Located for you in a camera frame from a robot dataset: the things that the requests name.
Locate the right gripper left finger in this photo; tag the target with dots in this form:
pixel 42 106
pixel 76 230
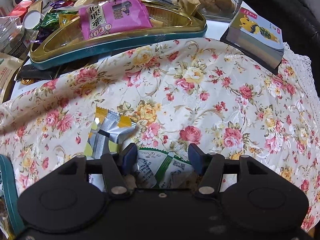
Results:
pixel 115 166

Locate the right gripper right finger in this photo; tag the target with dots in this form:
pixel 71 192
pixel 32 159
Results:
pixel 209 167

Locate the green white snack packet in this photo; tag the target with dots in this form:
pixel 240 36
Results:
pixel 160 170

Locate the silver yellow snack packet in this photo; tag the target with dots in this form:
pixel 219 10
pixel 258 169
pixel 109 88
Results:
pixel 108 132

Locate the floral tablecloth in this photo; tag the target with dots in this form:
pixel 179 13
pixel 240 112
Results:
pixel 179 92

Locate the gold teal empty tin tray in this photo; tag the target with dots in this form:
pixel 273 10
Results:
pixel 8 187

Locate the black remote control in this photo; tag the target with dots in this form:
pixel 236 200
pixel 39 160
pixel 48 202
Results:
pixel 31 72

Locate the card box yellow print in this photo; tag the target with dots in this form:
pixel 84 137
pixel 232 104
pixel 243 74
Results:
pixel 257 38

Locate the gold teal snack tray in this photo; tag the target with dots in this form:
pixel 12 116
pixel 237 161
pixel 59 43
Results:
pixel 67 44

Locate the brown paper bag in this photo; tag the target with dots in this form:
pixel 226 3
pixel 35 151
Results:
pixel 9 66

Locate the pink snack packet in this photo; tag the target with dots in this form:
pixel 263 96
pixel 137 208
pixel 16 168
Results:
pixel 114 16

